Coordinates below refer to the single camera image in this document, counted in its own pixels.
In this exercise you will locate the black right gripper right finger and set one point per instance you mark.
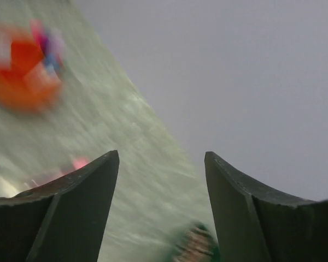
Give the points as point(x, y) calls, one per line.
point(255, 222)

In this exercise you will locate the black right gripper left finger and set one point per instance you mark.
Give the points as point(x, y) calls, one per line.
point(63, 220)

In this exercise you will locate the blue capped white marker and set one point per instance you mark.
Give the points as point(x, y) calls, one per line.
point(52, 64)

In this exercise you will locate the light purple highlighter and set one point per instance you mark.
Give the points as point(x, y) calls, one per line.
point(56, 43)

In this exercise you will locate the pink capped black highlighter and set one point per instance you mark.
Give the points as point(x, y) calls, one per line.
point(39, 34)

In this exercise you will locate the pink black rolled band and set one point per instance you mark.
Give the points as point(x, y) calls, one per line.
point(196, 246)

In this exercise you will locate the green compartment tray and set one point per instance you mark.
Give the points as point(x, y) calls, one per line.
point(179, 235)

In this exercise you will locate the orange round divided container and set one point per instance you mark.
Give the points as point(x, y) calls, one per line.
point(25, 85)

